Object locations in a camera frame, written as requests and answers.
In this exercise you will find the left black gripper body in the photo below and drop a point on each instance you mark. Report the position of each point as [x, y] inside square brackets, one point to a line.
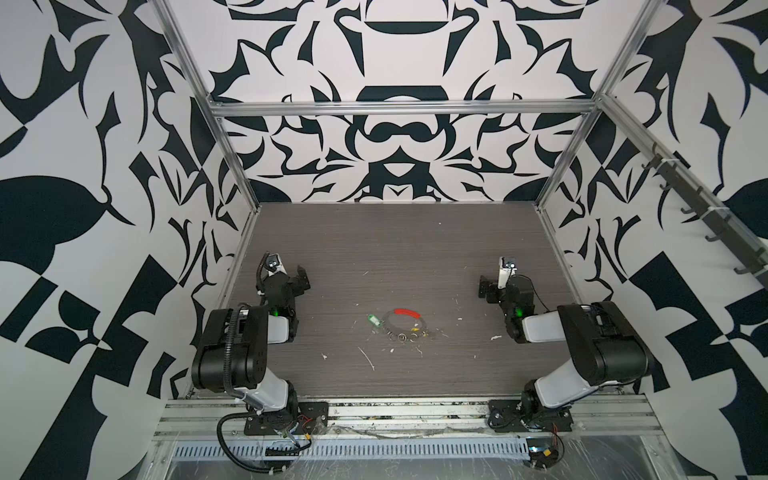
[297, 280]

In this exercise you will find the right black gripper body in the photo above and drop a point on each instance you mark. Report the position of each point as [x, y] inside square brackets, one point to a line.
[491, 288]

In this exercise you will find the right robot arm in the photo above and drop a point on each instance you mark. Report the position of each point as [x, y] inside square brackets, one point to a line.
[604, 351]

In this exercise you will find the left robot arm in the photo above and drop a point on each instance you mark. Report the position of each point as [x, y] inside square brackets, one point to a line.
[232, 356]

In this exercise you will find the small circuit board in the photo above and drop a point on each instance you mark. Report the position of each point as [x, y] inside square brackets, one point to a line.
[544, 453]

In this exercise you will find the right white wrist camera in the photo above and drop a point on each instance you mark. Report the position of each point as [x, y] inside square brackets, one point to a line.
[507, 269]

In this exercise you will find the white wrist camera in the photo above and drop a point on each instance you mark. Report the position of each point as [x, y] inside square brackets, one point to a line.
[273, 264]
[507, 269]

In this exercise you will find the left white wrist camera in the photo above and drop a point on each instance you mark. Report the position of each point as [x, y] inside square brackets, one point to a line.
[273, 264]

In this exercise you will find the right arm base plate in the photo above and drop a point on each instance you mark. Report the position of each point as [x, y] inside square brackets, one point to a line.
[511, 416]

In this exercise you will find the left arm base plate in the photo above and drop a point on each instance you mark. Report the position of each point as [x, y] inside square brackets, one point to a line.
[302, 418]

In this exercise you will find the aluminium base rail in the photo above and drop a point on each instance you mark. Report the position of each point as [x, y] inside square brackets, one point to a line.
[411, 416]

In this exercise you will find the white slotted cable duct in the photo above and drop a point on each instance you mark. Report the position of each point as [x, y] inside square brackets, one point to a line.
[327, 449]

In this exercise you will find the black wall hook rack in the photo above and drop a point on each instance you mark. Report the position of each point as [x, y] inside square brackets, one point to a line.
[723, 223]

